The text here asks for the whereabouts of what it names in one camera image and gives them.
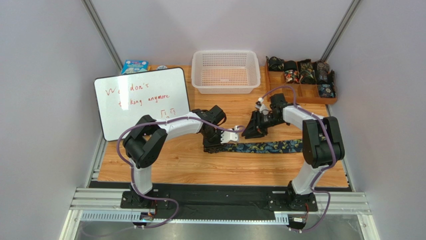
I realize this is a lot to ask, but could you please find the dark blue floral necktie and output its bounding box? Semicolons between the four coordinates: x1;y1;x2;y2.
219;139;303;154

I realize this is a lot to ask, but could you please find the white plastic perforated basket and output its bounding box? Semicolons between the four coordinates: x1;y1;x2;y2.
191;50;261;94

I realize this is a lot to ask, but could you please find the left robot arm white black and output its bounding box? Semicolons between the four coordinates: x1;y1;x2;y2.
122;105;227;196

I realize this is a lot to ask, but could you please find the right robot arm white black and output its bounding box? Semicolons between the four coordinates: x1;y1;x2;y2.
242;93;345;210

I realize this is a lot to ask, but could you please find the wooden compartment tray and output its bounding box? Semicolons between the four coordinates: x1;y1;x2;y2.
265;60;338;105

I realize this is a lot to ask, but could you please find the rolled red floral tie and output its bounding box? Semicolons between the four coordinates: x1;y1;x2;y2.
283;60;300;84

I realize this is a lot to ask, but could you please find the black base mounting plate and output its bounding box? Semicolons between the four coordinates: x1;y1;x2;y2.
120;183;318;221

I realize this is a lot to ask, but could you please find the rolled dark tie far left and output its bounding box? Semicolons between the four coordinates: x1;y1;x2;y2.
266;56;285;72

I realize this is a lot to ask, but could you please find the rolled green dark tie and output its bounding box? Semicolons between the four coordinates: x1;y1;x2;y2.
297;59;317;85

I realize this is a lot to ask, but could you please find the rolled blue floral tie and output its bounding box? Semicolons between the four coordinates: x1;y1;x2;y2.
318;84;336;98

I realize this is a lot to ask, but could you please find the rolled grey dark tie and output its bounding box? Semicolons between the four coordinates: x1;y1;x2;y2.
314;60;330;84

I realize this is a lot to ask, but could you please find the small white round object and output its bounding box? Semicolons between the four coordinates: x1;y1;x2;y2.
156;65;168;70

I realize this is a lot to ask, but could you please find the whiteboard with red writing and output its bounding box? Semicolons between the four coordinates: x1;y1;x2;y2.
93;67;190;142

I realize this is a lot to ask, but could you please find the blue printed box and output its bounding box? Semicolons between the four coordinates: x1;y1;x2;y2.
121;60;149;75

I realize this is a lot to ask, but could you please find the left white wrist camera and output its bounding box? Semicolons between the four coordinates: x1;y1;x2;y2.
220;125;245;144

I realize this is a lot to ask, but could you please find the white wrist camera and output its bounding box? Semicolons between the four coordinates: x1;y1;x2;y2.
220;125;245;144
255;97;270;115

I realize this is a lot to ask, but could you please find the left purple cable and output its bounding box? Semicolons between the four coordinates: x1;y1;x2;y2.
116;115;247;229

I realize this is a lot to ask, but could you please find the purple cable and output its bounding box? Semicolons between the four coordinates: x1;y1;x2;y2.
255;85;338;233
116;115;247;229

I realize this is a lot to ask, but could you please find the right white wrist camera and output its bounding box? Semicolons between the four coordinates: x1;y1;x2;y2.
255;97;270;115

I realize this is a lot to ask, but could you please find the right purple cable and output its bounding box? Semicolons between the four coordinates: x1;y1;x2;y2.
255;85;338;233

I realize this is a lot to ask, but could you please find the aluminium rail frame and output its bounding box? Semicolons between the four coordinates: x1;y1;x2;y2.
60;183;379;240

